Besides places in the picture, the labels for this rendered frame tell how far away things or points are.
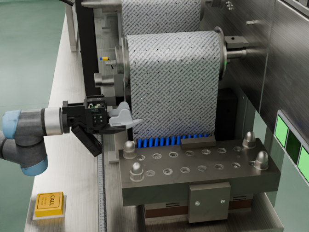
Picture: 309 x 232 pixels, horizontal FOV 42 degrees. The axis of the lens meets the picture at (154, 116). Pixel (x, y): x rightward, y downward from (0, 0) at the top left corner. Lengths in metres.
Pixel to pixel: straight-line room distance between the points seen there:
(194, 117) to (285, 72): 0.33
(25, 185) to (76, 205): 1.57
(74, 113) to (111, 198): 0.26
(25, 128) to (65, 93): 0.64
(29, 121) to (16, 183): 1.67
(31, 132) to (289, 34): 0.67
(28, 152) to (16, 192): 1.55
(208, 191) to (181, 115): 0.24
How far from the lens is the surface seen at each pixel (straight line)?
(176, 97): 1.09
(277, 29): 0.94
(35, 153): 1.13
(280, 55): 0.93
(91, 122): 1.06
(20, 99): 3.70
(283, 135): 0.92
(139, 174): 0.99
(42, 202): 1.14
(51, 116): 1.07
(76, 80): 1.80
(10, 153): 1.17
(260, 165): 1.06
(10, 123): 1.09
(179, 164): 1.05
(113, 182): 1.20
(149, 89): 1.06
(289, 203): 2.56
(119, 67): 1.06
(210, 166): 1.05
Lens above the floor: 1.68
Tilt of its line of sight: 31 degrees down
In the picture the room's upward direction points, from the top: 1 degrees counter-clockwise
